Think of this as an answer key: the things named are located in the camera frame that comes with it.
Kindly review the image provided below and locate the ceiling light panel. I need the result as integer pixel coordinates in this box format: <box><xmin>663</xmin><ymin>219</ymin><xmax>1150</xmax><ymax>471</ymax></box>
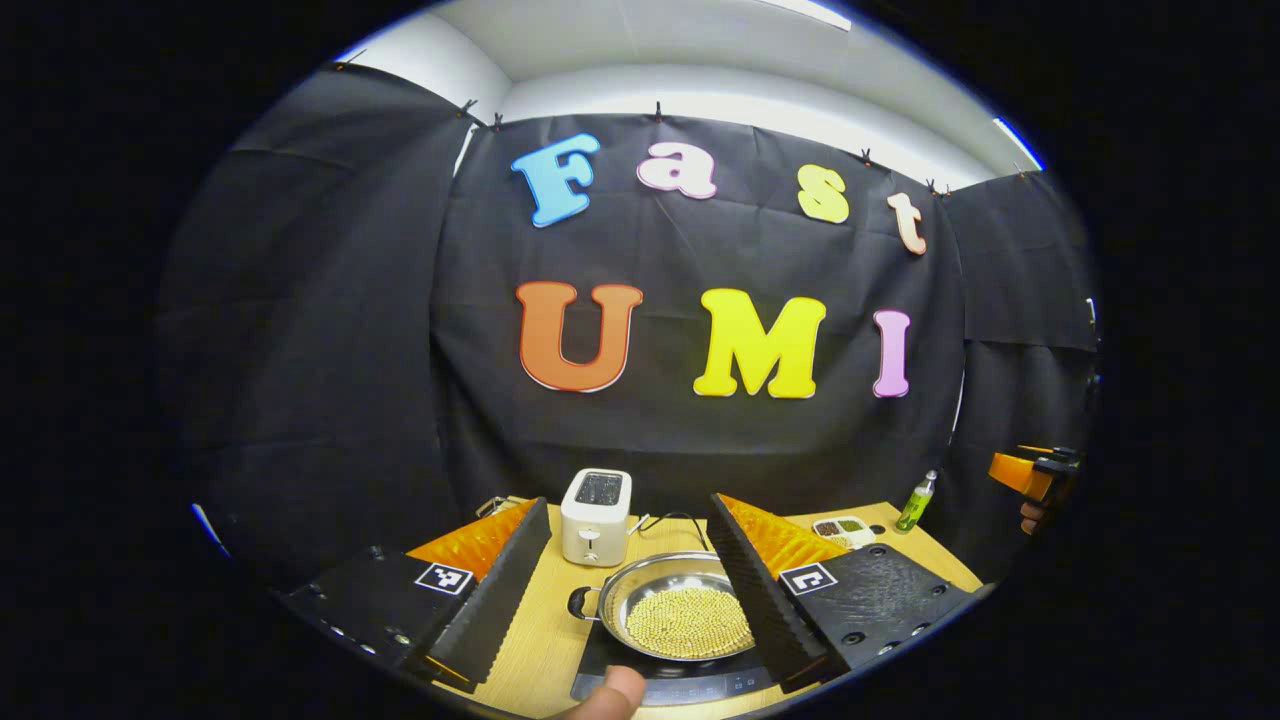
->
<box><xmin>780</xmin><ymin>0</ymin><xmax>851</xmax><ymax>31</ymax></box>

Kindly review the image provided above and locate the narrow ceiling light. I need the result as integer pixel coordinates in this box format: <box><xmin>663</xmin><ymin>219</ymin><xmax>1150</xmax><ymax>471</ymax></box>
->
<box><xmin>993</xmin><ymin>117</ymin><xmax>1044</xmax><ymax>171</ymax></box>

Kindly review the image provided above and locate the green label drink bottle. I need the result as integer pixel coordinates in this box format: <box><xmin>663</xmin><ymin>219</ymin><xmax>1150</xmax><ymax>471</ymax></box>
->
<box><xmin>895</xmin><ymin>470</ymin><xmax>939</xmax><ymax>534</ymax></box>

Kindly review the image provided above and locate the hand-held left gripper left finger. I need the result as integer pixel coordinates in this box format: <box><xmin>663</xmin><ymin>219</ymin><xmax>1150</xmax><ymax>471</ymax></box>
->
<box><xmin>280</xmin><ymin>496</ymin><xmax>554</xmax><ymax>694</ymax></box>

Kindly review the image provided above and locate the white divided tray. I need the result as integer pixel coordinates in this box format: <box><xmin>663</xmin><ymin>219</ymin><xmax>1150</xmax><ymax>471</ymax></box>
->
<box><xmin>812</xmin><ymin>516</ymin><xmax>876</xmax><ymax>549</ymax></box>

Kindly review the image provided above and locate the stainless steel pot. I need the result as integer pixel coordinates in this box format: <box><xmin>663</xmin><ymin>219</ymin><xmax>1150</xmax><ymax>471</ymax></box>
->
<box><xmin>568</xmin><ymin>551</ymin><xmax>761</xmax><ymax>663</ymax></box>

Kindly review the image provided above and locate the white toaster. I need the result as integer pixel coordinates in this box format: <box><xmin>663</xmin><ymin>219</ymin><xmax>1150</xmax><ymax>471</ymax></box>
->
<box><xmin>560</xmin><ymin>468</ymin><xmax>633</xmax><ymax>568</ymax></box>

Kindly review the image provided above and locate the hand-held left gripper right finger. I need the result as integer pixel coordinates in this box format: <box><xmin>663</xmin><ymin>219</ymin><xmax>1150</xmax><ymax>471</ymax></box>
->
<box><xmin>705</xmin><ymin>492</ymin><xmax>977</xmax><ymax>697</ymax></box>

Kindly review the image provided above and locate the black induction cooktop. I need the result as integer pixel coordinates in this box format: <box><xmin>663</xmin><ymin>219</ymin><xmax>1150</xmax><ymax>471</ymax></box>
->
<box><xmin>570</xmin><ymin>620</ymin><xmax>791</xmax><ymax>706</ymax></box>

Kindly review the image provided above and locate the large pile of soybeans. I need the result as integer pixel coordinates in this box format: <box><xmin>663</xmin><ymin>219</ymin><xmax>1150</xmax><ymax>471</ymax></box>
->
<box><xmin>625</xmin><ymin>587</ymin><xmax>753</xmax><ymax>659</ymax></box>

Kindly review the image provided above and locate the black power cable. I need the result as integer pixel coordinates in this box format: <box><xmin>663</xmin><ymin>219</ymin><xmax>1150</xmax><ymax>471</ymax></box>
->
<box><xmin>628</xmin><ymin>512</ymin><xmax>711</xmax><ymax>553</ymax></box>

